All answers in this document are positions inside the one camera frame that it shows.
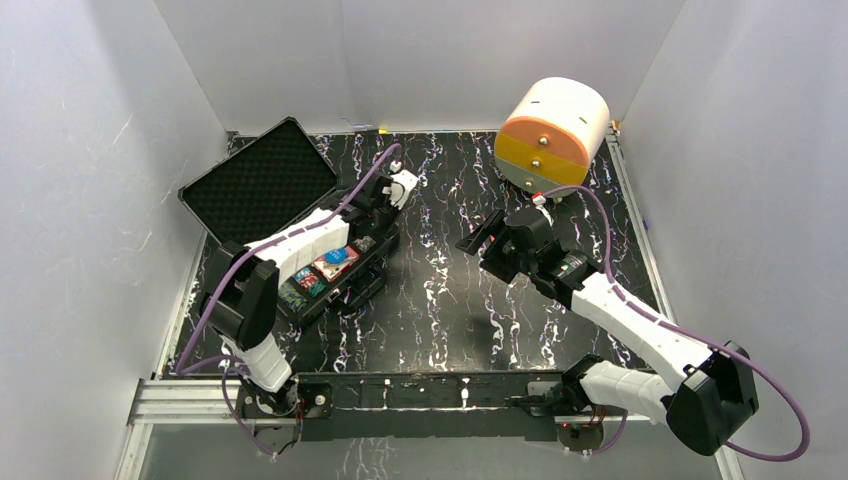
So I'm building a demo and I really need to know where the red playing card deck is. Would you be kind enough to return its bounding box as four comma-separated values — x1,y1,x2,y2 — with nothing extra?
312,246,359,282

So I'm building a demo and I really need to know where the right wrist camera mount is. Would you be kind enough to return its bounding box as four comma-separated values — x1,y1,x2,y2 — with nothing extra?
532,192,553,225

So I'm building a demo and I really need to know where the purple cable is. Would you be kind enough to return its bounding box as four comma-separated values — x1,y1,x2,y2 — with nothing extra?
533,184,811,463
173,142,403,458

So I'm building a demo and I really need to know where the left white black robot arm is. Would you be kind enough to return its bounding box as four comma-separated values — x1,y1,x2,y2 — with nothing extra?
201,170,418,416

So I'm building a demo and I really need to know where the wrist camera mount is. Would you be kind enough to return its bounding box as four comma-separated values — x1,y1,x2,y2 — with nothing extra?
383,160,419,210
532,192,553,225

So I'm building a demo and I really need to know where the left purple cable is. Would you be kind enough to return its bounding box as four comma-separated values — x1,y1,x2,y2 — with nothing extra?
173,142,403,458

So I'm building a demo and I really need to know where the orange blue chip row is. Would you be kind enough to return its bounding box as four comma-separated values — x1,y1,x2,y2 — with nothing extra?
353,236,376,253

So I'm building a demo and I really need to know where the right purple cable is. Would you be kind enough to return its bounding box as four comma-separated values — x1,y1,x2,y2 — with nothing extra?
533,184,811,463

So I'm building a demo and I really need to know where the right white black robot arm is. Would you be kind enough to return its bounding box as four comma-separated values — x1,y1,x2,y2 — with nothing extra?
456,208,759,456

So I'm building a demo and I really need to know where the black poker set case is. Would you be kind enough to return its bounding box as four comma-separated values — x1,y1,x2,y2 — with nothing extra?
178,117,391,290

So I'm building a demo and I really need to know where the cyan chip row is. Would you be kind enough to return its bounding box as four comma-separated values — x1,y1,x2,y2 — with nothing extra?
292,266,327,298

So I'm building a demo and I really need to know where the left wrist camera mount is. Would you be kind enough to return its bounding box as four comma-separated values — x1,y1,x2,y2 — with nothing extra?
383,160,419,210

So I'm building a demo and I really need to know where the blue small blind button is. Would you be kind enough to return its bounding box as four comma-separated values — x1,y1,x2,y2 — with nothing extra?
323,247,349,264

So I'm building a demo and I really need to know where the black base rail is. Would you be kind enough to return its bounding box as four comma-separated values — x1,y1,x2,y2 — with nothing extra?
228,369,644,444

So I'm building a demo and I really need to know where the round pastel drawer cabinet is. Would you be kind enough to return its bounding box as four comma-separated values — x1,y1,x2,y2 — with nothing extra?
494,77,611,198

